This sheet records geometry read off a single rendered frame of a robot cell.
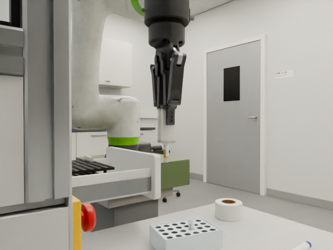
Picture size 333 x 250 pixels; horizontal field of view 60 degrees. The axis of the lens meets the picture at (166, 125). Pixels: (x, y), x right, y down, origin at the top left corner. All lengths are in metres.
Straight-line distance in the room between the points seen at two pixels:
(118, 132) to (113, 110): 0.09
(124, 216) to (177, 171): 0.25
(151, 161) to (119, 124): 0.40
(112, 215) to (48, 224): 0.81
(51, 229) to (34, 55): 0.15
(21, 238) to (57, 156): 0.07
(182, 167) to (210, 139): 3.57
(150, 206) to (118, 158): 0.33
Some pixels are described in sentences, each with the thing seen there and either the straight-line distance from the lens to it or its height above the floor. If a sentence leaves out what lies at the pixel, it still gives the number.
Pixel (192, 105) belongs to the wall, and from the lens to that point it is 5.05.
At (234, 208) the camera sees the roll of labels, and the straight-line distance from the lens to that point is 0.77.
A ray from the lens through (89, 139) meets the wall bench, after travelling 3.99.
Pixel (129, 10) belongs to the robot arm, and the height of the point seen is 1.38.
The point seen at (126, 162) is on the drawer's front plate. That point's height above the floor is 0.89.
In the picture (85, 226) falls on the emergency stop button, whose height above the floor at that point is 0.87.
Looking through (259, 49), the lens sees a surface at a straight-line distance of 4.23.
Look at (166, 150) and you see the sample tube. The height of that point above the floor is 0.95.
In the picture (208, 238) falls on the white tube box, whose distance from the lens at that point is 0.61.
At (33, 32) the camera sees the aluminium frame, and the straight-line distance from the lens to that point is 0.28.
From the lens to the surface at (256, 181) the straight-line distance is 4.23.
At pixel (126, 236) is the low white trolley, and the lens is 0.68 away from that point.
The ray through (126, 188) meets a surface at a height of 0.85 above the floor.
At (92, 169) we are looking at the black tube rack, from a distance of 0.70.
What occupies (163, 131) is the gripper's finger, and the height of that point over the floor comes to 0.99.
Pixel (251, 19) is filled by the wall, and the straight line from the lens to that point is 4.48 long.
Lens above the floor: 1.01
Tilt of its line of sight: 1 degrees down
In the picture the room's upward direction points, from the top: straight up
